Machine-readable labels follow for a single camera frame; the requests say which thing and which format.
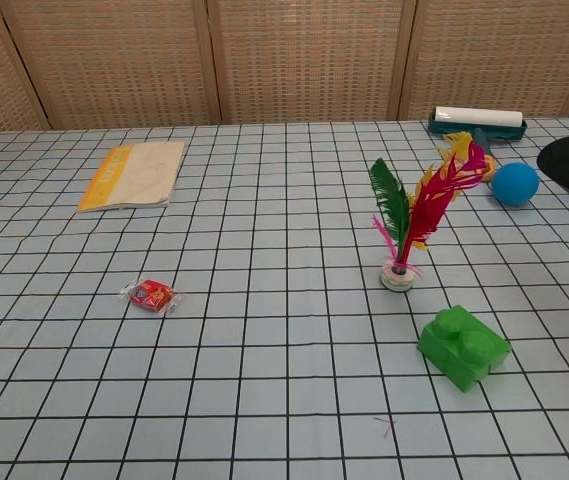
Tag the colourful feather shuttlecock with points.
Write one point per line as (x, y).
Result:
(426, 200)

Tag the blue grid tablecloth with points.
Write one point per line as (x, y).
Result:
(274, 300)

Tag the red wrapped candy packet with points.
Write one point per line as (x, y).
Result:
(150, 296)

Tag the yellow and white notebook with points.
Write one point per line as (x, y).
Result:
(139, 175)

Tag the green toy building block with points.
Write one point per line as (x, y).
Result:
(456, 352)

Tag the pink feather scrap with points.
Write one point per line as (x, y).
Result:
(386, 429)

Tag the teal lint roller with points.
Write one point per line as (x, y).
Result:
(464, 118)

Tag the blue ball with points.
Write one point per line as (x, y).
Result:
(515, 184)

